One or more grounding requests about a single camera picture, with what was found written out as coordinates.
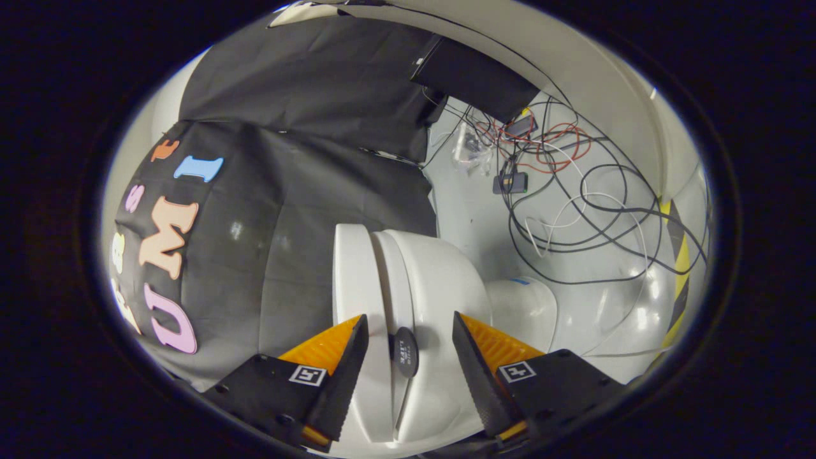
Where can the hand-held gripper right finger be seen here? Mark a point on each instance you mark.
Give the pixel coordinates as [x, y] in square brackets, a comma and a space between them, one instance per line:
[478, 382]

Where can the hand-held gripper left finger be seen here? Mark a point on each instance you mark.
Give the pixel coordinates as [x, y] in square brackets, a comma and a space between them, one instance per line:
[347, 382]

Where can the white toilet lid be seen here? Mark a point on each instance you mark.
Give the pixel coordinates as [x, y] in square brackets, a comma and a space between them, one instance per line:
[400, 287]

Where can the white toilet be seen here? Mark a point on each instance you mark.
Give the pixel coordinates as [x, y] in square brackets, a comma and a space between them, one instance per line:
[449, 287]

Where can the black backdrop cloth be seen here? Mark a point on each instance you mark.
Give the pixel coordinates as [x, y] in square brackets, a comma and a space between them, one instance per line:
[287, 210]

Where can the small black device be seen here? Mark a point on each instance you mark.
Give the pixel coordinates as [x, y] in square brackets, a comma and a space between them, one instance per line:
[510, 183]
[521, 126]

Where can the clear plastic bag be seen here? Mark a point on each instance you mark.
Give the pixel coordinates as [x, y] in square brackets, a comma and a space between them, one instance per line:
[472, 150]

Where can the yellow black hazard tape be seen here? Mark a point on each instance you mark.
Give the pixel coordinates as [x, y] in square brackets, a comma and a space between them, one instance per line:
[681, 268]

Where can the black flat box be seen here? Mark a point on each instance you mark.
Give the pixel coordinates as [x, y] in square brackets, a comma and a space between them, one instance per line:
[472, 76]

